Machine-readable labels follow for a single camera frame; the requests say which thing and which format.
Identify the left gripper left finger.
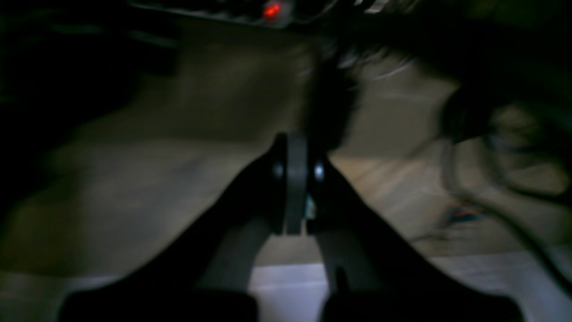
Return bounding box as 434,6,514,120
59,134,287,322

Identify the black power strip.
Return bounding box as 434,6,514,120
127,0,337,29

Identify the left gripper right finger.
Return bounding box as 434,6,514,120
286,134,523,322

